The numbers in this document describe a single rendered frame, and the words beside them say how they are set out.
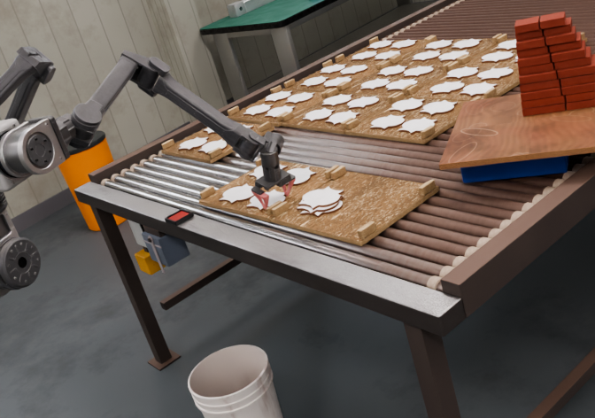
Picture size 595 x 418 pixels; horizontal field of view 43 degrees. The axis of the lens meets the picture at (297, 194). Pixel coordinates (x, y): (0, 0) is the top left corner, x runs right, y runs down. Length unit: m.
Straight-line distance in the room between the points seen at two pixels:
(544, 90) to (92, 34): 4.61
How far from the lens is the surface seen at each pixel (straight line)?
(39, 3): 6.25
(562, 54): 2.39
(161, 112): 6.78
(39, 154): 2.00
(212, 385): 2.97
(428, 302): 1.83
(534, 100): 2.42
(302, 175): 2.65
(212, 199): 2.72
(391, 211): 2.24
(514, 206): 2.18
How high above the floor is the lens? 1.91
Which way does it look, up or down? 23 degrees down
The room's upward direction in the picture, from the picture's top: 17 degrees counter-clockwise
